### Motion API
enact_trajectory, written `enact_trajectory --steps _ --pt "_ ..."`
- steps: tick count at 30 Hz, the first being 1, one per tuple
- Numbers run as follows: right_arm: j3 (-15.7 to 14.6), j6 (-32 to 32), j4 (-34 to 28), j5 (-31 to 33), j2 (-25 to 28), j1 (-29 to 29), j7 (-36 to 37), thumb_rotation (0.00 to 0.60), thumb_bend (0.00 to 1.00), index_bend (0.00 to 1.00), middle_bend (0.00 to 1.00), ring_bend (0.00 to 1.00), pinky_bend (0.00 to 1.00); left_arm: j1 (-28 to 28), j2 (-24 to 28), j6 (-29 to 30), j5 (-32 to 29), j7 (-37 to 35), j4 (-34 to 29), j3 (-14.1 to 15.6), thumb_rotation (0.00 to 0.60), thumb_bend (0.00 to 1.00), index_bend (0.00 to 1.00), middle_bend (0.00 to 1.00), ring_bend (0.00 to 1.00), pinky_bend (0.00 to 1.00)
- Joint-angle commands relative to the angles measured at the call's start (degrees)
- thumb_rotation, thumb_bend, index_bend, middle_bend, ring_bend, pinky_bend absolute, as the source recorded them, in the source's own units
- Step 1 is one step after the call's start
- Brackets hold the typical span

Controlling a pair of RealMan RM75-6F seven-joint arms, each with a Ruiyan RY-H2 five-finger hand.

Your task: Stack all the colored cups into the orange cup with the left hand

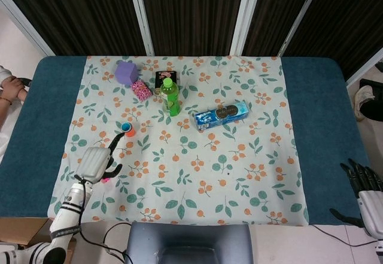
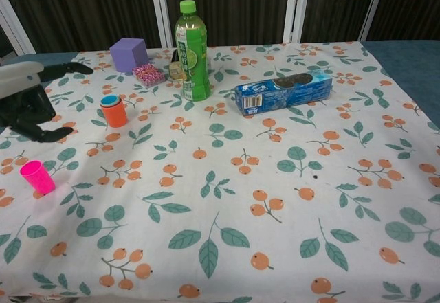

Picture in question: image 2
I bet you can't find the orange plastic cup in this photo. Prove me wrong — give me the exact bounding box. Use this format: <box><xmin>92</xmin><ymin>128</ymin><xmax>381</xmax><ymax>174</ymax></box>
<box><xmin>100</xmin><ymin>100</ymin><xmax>128</xmax><ymax>128</ymax></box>

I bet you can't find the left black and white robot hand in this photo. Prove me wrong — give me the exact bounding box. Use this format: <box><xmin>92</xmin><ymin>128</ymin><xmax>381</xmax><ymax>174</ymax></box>
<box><xmin>0</xmin><ymin>60</ymin><xmax>94</xmax><ymax>143</ymax></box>

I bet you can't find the floral print tablecloth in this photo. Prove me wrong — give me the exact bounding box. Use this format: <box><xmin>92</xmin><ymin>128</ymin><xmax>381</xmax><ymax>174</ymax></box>
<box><xmin>0</xmin><ymin>41</ymin><xmax>440</xmax><ymax>303</ymax></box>

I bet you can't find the gold round tin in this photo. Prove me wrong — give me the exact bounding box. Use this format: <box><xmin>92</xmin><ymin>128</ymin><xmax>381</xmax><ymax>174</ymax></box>
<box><xmin>168</xmin><ymin>61</ymin><xmax>188</xmax><ymax>81</ymax></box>

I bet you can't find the dark folding screen panel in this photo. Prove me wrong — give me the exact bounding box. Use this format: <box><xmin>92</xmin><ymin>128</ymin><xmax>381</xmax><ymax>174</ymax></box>
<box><xmin>359</xmin><ymin>0</ymin><xmax>440</xmax><ymax>43</ymax></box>
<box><xmin>0</xmin><ymin>0</ymin><xmax>173</xmax><ymax>56</ymax></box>
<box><xmin>291</xmin><ymin>0</ymin><xmax>389</xmax><ymax>43</ymax></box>
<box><xmin>156</xmin><ymin>0</ymin><xmax>303</xmax><ymax>48</ymax></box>

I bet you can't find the pink patterned small box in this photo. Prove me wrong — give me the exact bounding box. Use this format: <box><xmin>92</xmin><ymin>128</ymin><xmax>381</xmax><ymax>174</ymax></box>
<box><xmin>131</xmin><ymin>62</ymin><xmax>164</xmax><ymax>87</ymax></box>

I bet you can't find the green tea bottle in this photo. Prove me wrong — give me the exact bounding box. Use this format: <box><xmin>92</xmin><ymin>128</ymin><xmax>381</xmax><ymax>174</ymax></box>
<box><xmin>174</xmin><ymin>0</ymin><xmax>212</xmax><ymax>102</ymax></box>

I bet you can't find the pink plastic cup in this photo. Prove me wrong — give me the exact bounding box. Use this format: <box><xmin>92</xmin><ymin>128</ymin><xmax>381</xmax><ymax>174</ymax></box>
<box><xmin>19</xmin><ymin>160</ymin><xmax>56</xmax><ymax>196</ymax></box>

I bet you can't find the blue cookie box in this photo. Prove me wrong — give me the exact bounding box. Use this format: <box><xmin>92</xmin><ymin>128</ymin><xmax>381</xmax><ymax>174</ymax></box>
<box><xmin>234</xmin><ymin>70</ymin><xmax>333</xmax><ymax>117</ymax></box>

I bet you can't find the purple foam cube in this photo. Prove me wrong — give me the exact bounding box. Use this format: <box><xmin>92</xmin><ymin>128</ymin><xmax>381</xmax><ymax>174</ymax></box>
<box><xmin>109</xmin><ymin>37</ymin><xmax>149</xmax><ymax>74</ymax></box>

